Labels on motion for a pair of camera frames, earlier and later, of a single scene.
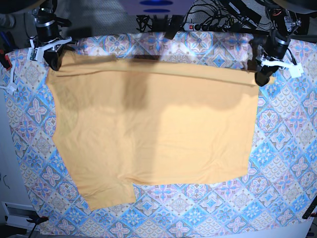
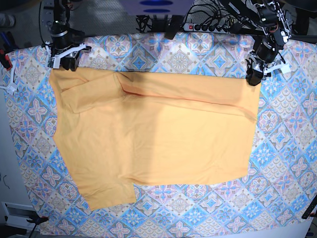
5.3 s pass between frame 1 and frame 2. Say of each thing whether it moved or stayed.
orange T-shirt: moved
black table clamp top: stayed
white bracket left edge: stayed
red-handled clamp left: stayed
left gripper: moved
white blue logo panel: stayed
